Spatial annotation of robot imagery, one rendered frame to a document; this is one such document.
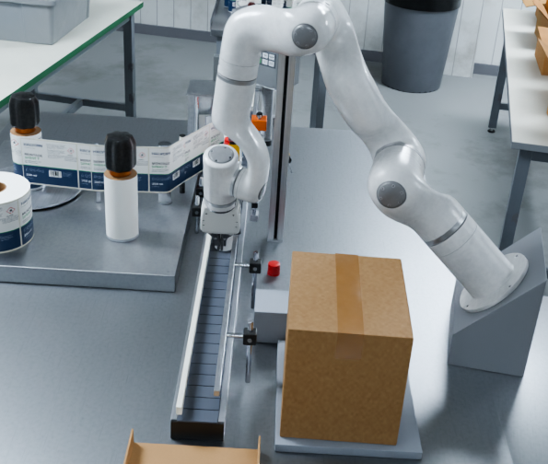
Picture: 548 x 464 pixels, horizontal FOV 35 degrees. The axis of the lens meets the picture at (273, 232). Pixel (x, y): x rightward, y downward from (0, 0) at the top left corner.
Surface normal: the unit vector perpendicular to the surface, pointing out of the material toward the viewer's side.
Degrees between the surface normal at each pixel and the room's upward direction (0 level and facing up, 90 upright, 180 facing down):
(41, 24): 95
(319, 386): 90
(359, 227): 0
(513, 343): 90
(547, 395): 0
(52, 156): 90
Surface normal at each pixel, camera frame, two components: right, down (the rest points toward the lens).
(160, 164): 0.05, 0.48
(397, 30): -0.70, 0.38
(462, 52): -0.21, 0.46
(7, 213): 0.65, 0.40
